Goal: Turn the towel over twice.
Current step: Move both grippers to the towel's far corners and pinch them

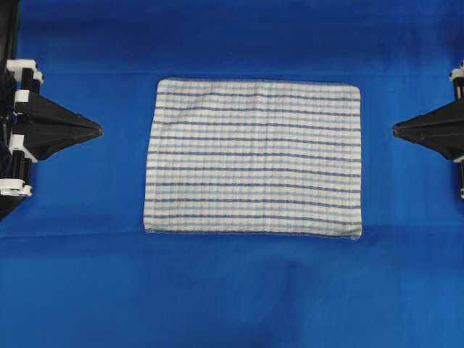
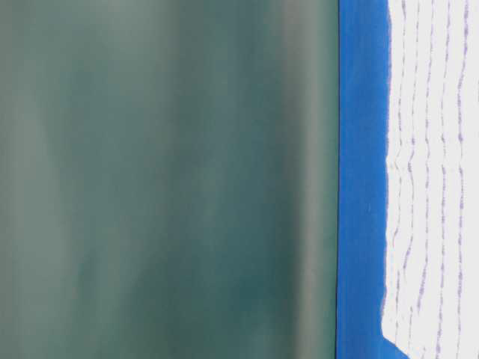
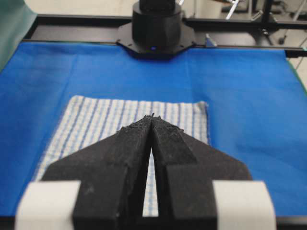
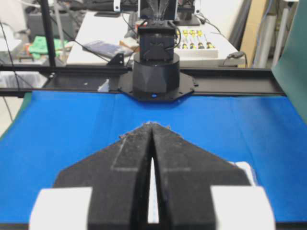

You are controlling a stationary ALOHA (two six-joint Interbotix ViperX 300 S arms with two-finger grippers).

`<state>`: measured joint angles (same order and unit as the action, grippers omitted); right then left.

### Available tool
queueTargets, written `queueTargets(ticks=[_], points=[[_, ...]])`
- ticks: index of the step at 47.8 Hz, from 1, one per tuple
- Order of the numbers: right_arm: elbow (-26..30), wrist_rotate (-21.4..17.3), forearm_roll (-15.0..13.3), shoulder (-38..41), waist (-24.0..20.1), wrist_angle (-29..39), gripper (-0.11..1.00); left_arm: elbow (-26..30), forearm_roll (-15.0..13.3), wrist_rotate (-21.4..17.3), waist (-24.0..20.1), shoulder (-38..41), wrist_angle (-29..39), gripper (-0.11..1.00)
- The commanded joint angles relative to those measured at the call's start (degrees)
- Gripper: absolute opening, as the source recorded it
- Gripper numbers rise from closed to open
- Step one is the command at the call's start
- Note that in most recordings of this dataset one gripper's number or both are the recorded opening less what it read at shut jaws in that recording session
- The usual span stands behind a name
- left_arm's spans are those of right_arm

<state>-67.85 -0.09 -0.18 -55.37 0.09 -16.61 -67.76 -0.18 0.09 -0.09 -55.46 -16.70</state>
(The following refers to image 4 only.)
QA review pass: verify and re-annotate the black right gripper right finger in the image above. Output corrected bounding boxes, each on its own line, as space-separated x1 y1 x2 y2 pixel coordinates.
150 123 275 230

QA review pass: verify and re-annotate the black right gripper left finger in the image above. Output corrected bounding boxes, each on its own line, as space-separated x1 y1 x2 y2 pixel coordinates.
28 124 154 230

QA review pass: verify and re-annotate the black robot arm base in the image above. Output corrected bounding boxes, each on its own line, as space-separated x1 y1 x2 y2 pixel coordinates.
118 20 195 102

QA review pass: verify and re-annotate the blue table cloth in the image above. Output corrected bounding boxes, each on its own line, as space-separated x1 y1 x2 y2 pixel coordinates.
0 91 307 224

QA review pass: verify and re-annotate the dark blue packet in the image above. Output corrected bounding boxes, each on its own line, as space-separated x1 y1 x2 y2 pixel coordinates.
83 40 133 58

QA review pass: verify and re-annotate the white background table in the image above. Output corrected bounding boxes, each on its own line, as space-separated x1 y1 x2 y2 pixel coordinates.
66 12 246 68

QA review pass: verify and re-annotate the green backdrop board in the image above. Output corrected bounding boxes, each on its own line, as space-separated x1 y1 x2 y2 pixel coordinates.
272 0 307 122

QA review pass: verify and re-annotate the green cloth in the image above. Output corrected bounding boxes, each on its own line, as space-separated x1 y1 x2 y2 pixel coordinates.
28 36 62 59

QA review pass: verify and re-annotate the black vertical pole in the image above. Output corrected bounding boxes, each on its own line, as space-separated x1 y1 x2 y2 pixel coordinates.
39 0 56 67

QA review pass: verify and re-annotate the black aluminium rail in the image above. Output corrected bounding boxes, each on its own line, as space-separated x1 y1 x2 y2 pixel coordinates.
0 65 285 102

